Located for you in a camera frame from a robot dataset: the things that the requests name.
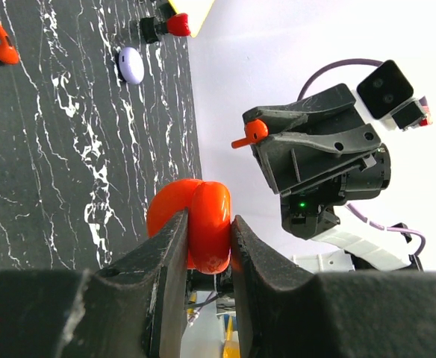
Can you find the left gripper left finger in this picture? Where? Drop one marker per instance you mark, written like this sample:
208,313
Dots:
132,308

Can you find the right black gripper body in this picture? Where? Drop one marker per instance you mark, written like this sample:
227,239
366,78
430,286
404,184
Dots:
310,213

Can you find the white board with frame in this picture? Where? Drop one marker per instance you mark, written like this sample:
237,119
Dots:
197,11

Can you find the orange earbud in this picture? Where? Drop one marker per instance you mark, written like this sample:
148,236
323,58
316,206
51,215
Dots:
255,131
8,53

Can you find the purple earbud charging case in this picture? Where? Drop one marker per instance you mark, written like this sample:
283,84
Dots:
130,65

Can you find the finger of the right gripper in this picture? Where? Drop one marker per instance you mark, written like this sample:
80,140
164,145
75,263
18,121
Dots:
328,112
293,162

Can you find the red emergency stop button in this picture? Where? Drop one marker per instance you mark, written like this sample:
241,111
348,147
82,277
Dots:
152,29

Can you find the red round disc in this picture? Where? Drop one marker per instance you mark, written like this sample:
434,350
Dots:
209,220

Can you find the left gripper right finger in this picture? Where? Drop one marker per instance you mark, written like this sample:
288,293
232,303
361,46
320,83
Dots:
284,311

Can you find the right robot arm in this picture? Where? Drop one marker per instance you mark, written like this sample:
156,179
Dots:
379,246

